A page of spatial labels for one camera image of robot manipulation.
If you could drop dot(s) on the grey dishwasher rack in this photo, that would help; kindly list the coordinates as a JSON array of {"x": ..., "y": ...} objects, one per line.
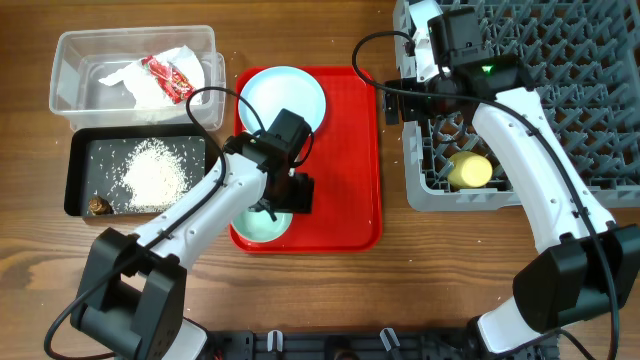
[{"x": 583, "y": 57}]

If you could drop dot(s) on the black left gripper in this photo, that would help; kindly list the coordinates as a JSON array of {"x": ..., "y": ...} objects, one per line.
[{"x": 301, "y": 199}]

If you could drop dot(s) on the light blue plate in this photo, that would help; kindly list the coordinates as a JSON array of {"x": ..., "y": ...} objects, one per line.
[{"x": 283, "y": 87}]

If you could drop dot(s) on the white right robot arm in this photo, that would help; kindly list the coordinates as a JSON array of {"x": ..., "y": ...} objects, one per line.
[{"x": 525, "y": 103}]

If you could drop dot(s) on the brown food scrap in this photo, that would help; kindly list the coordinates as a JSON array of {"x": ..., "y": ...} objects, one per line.
[{"x": 99, "y": 206}]

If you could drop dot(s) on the clear plastic waste bin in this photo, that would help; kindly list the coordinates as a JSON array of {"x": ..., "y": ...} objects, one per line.
[{"x": 83, "y": 57}]

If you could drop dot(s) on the white paper napkin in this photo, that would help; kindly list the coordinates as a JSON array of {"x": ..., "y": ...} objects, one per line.
[{"x": 145, "y": 90}]

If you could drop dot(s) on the red candy wrapper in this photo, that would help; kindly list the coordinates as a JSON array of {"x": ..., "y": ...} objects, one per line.
[{"x": 171, "y": 80}]

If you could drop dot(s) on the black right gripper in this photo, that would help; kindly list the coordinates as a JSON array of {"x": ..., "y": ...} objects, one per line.
[{"x": 410, "y": 109}]

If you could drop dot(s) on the yellow cup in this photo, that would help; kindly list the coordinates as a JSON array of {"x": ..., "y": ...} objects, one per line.
[{"x": 470, "y": 170}]

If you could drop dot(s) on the mint green bowl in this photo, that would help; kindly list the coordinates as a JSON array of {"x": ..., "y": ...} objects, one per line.
[{"x": 259, "y": 227}]

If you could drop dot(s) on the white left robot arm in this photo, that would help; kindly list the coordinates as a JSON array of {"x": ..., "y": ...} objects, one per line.
[{"x": 132, "y": 290}]

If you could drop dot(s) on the black food waste tray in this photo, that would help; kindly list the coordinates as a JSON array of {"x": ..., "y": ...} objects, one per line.
[{"x": 98, "y": 156}]

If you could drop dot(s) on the pile of white rice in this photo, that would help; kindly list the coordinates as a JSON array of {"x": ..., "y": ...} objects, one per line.
[{"x": 153, "y": 177}]

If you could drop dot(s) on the red plastic tray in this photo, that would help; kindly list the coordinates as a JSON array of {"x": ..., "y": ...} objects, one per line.
[{"x": 344, "y": 163}]

